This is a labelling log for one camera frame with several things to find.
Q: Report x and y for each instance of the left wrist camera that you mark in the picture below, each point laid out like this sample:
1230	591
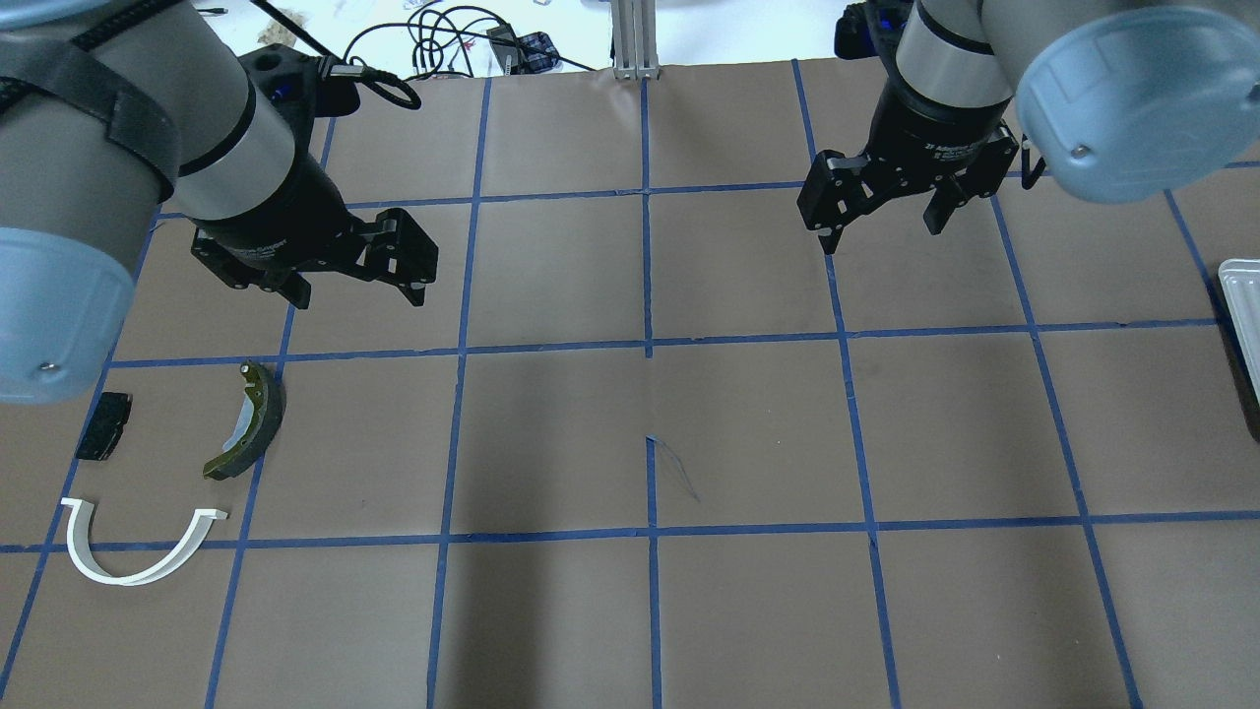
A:
299	84

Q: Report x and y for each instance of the green brake shoe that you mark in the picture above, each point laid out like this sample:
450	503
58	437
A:
258	423

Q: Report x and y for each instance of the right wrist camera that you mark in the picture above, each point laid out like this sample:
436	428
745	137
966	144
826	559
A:
870	29

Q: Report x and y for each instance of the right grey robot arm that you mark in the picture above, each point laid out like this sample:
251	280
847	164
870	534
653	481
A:
1116	100

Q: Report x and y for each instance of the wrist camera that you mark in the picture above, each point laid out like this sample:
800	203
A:
299	84
870	29

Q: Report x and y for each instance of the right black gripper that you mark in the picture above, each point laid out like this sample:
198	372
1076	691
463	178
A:
930	136

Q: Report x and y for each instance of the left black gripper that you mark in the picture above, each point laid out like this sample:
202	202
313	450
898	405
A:
293	215

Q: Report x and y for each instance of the aluminium frame post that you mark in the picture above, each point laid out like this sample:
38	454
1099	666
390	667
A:
634	40

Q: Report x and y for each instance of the black brake pad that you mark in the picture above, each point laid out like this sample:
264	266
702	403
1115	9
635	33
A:
105	427

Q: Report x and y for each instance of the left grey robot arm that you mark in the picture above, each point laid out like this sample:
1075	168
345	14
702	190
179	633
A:
113	109

